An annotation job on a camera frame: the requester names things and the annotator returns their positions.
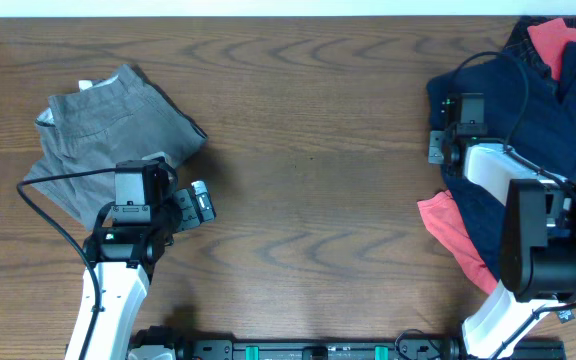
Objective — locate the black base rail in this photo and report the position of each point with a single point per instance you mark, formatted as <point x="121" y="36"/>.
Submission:
<point x="165" y="343"/>

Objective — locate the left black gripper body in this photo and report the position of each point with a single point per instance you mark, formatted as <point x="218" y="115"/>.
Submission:
<point x="186" y="214"/>

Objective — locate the red garment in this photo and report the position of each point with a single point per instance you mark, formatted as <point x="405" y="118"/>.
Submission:
<point x="453" y="235"/>

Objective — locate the grey folded shorts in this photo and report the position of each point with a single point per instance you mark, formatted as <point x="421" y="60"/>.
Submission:
<point x="109" y="121"/>

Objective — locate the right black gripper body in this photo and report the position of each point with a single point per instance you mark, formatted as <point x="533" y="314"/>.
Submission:
<point x="437" y="143"/>

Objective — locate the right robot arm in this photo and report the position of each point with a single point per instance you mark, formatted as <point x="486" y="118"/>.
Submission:
<point x="538" y="246"/>

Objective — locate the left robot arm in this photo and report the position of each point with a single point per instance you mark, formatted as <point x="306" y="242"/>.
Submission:
<point x="129" y="237"/>

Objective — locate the dark plaid garment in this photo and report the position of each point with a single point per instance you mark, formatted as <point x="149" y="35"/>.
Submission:
<point x="540" y="42"/>

